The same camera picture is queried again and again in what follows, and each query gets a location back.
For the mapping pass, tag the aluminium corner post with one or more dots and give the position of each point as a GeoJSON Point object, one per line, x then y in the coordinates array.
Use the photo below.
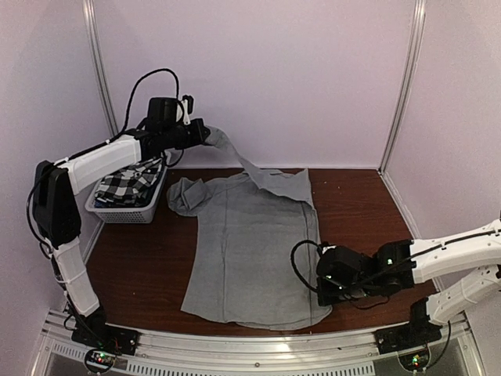
{"type": "Point", "coordinates": [412, 58]}
{"type": "Point", "coordinates": [89, 13]}

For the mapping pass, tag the white plastic basket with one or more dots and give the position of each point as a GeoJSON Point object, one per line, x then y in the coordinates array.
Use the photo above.
{"type": "Point", "coordinates": [129, 215]}

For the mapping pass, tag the left aluminium corner post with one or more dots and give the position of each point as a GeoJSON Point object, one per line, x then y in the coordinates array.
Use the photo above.
{"type": "Point", "coordinates": [89, 13]}

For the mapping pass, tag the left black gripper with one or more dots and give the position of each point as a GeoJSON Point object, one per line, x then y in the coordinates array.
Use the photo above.
{"type": "Point", "coordinates": [199, 138]}

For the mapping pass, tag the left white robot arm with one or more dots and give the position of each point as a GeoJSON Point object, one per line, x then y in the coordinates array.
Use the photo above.
{"type": "Point", "coordinates": [54, 208]}

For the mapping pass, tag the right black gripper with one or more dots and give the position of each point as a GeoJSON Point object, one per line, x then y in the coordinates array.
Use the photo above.
{"type": "Point", "coordinates": [326, 298]}

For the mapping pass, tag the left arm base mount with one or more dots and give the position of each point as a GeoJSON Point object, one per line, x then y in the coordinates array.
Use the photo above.
{"type": "Point", "coordinates": [103, 353]}

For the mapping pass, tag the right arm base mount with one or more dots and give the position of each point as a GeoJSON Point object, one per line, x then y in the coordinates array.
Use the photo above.
{"type": "Point", "coordinates": [411, 343]}

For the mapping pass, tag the right aluminium corner post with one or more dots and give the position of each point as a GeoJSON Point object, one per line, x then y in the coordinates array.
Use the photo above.
{"type": "Point", "coordinates": [412, 58]}

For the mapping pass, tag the black white checkered shirt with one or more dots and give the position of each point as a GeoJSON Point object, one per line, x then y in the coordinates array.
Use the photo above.
{"type": "Point", "coordinates": [130, 187]}

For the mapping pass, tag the grey long sleeve shirt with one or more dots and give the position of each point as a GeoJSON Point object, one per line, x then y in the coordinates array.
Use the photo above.
{"type": "Point", "coordinates": [255, 251]}

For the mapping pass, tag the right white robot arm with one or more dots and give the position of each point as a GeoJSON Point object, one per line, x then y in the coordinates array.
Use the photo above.
{"type": "Point", "coordinates": [403, 264]}

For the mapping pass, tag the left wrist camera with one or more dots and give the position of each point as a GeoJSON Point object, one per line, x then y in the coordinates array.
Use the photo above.
{"type": "Point", "coordinates": [185, 109]}

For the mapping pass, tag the aluminium front rail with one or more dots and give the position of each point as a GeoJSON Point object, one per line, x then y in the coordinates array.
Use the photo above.
{"type": "Point", "coordinates": [165, 353]}

